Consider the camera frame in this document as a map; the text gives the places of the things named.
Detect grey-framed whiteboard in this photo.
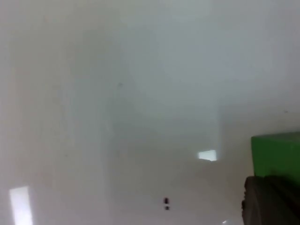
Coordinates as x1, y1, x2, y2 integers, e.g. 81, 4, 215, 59
0, 0, 300, 225

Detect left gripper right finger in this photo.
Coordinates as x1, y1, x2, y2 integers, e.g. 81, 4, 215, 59
270, 175, 300, 225

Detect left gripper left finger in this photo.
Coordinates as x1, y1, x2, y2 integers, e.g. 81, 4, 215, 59
240, 175, 298, 225

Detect green cube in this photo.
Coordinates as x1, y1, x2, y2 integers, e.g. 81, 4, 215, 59
250, 131, 300, 178

